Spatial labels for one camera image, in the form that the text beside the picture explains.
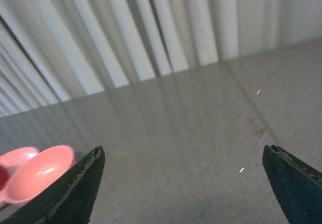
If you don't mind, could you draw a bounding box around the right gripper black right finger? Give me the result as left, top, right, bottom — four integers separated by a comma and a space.
262, 145, 321, 223

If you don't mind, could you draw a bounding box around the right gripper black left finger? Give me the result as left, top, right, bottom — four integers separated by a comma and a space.
2, 146, 105, 223

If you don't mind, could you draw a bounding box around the red yellow apple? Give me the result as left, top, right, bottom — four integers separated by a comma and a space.
0, 165, 10, 191

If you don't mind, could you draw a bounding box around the pink bowl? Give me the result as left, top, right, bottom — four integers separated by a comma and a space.
1, 145, 76, 207

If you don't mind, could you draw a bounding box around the pink plate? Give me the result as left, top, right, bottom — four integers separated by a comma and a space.
1, 146, 39, 208

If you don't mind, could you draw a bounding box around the white pleated curtain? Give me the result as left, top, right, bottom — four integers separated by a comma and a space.
1, 0, 321, 117

